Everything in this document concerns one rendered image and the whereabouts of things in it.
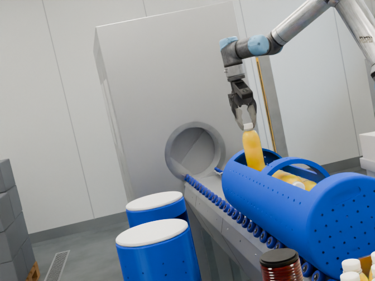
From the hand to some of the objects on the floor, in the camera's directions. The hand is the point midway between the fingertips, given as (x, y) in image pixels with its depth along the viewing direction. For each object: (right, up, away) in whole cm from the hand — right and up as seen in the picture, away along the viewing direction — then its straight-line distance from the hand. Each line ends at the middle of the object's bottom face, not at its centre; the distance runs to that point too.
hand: (248, 125), depth 209 cm
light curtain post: (+48, -117, +85) cm, 153 cm away
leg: (+13, -119, +134) cm, 180 cm away
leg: (0, -122, +131) cm, 180 cm away
